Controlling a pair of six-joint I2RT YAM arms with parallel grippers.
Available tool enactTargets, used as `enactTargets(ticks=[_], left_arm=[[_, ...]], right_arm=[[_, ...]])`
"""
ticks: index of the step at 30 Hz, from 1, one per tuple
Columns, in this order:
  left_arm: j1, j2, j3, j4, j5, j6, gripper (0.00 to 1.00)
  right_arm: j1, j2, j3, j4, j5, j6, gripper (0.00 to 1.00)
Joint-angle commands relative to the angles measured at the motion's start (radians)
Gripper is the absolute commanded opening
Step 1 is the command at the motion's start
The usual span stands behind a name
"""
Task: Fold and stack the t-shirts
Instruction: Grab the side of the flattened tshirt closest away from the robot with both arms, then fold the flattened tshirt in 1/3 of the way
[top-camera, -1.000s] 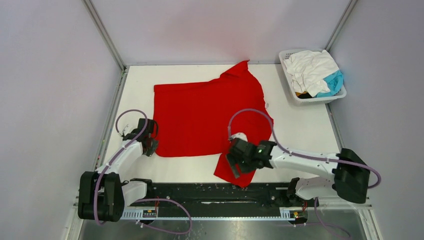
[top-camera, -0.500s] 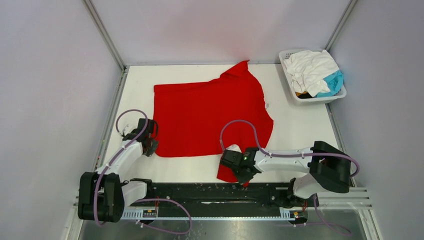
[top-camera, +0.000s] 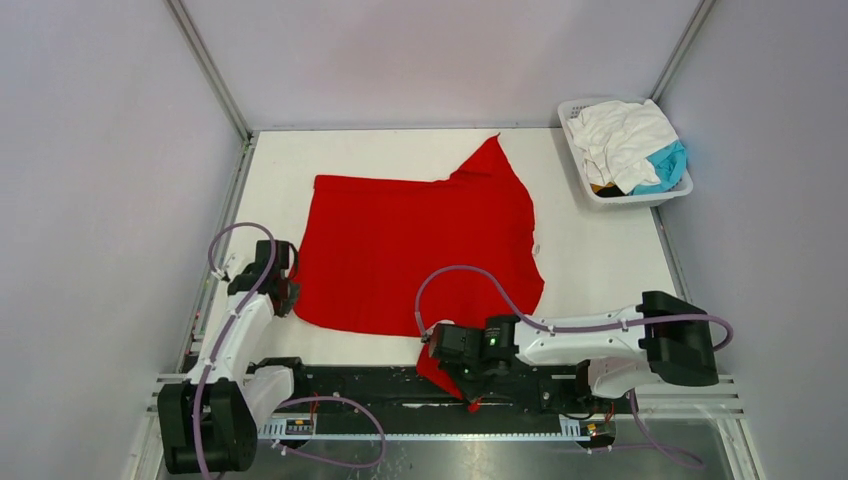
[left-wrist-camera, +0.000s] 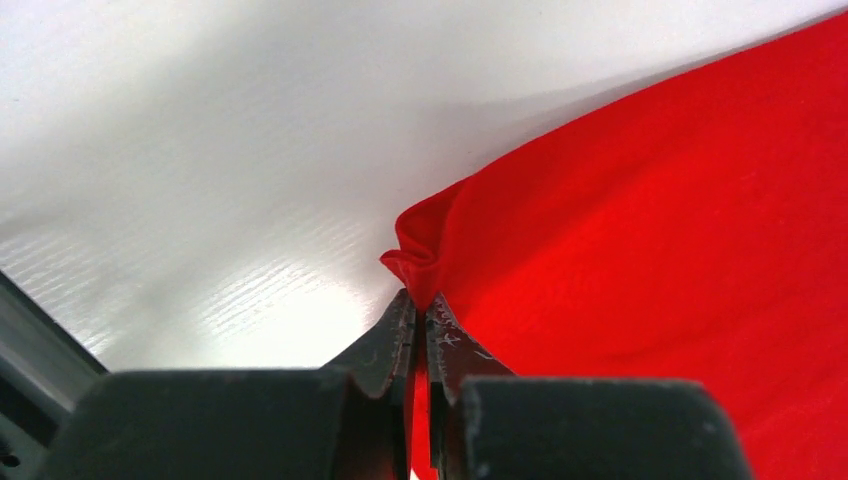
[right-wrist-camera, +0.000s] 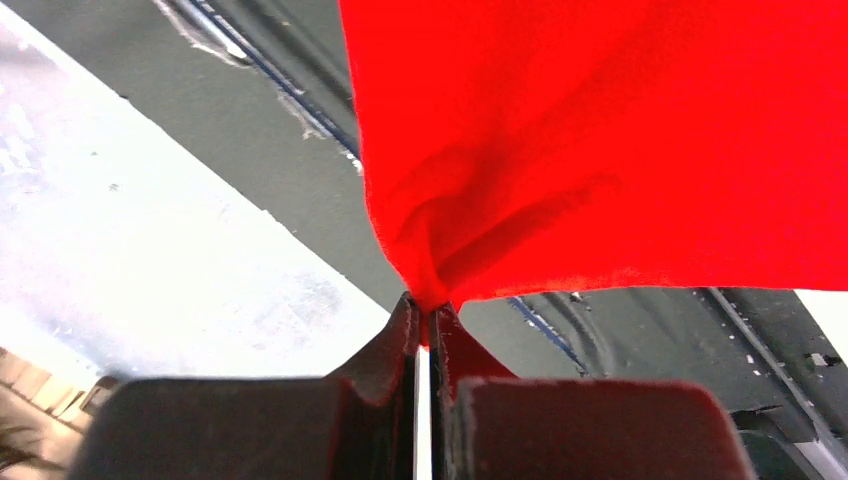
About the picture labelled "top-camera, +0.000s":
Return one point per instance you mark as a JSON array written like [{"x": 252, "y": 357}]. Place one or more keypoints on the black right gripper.
[{"x": 471, "y": 391}]

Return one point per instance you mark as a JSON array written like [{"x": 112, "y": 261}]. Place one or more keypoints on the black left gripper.
[{"x": 286, "y": 306}]

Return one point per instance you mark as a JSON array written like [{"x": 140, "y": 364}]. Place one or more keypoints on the red t shirt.
[{"x": 392, "y": 257}]

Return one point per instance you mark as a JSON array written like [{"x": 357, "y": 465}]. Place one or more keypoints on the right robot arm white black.
[{"x": 662, "y": 339}]

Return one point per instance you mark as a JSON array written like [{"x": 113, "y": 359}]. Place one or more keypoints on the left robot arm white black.
[{"x": 209, "y": 422}]

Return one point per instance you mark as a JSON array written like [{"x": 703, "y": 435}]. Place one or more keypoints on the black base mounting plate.
[{"x": 366, "y": 398}]

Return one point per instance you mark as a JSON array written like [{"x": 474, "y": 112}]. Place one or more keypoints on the dark garment in basket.
[{"x": 609, "y": 190}]

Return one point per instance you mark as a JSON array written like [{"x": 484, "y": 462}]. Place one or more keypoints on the white t shirt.
[{"x": 616, "y": 137}]

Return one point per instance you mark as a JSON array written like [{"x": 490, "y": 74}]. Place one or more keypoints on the light blue t shirt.
[{"x": 669, "y": 164}]

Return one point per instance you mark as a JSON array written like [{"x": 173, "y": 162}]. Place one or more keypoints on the white slotted cable duct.
[{"x": 298, "y": 428}]

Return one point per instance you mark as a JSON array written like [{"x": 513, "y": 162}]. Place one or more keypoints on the aluminium frame rail left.
[{"x": 199, "y": 50}]

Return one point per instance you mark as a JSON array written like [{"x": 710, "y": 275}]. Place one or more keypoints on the aluminium frame rail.
[
  {"x": 683, "y": 45},
  {"x": 199, "y": 50}
]

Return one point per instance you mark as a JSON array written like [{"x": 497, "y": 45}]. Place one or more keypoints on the aluminium front frame rails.
[{"x": 665, "y": 401}]

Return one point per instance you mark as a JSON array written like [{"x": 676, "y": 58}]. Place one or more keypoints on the aluminium frame rail right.
[{"x": 683, "y": 45}]

